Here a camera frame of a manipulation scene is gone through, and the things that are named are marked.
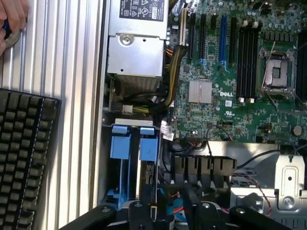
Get black finned block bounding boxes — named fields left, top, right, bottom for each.
left=295, top=30, right=307, bottom=97

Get long black expansion slot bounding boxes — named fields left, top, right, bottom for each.
left=228, top=17, right=237, bottom=64
left=189, top=12, right=196, bottom=60
left=198, top=13, right=207, bottom=60

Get beige expansion slot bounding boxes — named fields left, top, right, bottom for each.
left=179, top=8, right=188, bottom=46

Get metal disk bay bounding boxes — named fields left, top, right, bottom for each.
left=102, top=117, right=162, bottom=208

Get black plastic fan shroud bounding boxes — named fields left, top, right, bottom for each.
left=171, top=154, right=238, bottom=193

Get thin metal locking lever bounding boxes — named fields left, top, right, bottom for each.
left=260, top=41, right=276, bottom=88

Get open grey PC case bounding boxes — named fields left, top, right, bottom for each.
left=89, top=0, right=307, bottom=230

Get silver power supply unit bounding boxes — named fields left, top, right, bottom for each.
left=105, top=0, right=170, bottom=99

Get blue plastic disk carrier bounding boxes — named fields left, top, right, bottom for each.
left=110, top=124, right=132, bottom=205
left=138, top=126, right=161, bottom=161

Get white label tags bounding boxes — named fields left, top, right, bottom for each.
left=160, top=120, right=175, bottom=142

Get thin black wire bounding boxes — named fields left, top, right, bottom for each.
left=236, top=149, right=282, bottom=169

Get CPU socket with metal frame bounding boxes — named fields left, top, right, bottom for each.
left=257, top=46, right=296, bottom=93

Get black computer keyboard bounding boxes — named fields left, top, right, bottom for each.
left=0, top=88, right=62, bottom=230

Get blue expansion slot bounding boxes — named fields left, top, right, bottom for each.
left=220, top=15, right=228, bottom=62

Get green Dell motherboard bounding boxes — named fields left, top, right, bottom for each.
left=167, top=0, right=307, bottom=146

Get blue disk wire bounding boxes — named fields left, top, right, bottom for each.
left=157, top=188, right=187, bottom=218

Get yellow and black wire bundle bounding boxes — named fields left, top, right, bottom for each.
left=149, top=45, right=188, bottom=116

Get hard disk with label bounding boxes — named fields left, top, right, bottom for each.
left=136, top=160, right=158, bottom=200

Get black RAM slot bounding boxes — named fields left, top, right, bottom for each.
left=237, top=23, right=244, bottom=103
left=252, top=21, right=260, bottom=103
left=242, top=20, right=249, bottom=103
left=248, top=23, right=255, bottom=104

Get silver chipset heatsink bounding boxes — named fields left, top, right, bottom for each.
left=188, top=79, right=213, bottom=104

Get red and black twisted wire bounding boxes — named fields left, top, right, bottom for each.
left=230, top=173, right=273, bottom=214

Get person's bare hand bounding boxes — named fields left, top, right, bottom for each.
left=0, top=0, right=30, bottom=57

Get silver metal bracket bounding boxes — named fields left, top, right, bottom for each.
left=274, top=154, right=307, bottom=212

